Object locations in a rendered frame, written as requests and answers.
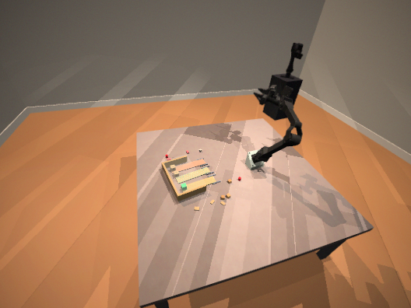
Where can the orange strip with teal polka dots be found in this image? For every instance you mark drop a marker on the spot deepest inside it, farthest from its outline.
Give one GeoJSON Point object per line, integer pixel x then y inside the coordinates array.
{"type": "Point", "coordinates": [204, 171]}

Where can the yellow flat strip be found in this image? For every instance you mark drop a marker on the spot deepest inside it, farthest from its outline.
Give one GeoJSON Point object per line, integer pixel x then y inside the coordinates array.
{"type": "Point", "coordinates": [209, 180]}

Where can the peach strip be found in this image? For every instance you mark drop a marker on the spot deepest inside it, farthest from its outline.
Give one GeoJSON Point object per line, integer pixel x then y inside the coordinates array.
{"type": "Point", "coordinates": [198, 162]}

